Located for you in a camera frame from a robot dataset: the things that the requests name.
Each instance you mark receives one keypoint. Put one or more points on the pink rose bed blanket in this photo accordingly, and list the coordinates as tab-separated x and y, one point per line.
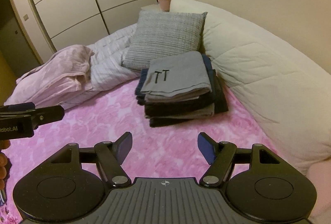
170	151

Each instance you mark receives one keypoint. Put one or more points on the pink bucket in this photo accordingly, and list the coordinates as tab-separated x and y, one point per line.
164	5

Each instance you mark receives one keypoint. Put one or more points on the grey T-shirt black print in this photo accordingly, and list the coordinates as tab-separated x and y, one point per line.
176	78

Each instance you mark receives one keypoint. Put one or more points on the grey woven cushion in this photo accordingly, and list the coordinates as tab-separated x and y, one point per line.
163	34

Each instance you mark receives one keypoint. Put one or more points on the left hand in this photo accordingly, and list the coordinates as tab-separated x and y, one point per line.
3	162

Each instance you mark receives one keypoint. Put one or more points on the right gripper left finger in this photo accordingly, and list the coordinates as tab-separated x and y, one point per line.
110	157

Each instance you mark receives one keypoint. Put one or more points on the dark navy folded garment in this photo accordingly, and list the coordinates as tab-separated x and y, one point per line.
206	105

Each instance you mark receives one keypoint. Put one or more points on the white striped duvet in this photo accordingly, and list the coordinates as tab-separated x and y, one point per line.
107	70

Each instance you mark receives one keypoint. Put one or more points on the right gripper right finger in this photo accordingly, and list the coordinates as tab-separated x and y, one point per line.
219	156

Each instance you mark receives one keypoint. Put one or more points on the cream padded headboard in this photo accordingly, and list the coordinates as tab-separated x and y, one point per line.
285	91

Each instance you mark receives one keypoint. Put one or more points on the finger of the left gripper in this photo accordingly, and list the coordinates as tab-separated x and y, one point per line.
42	116

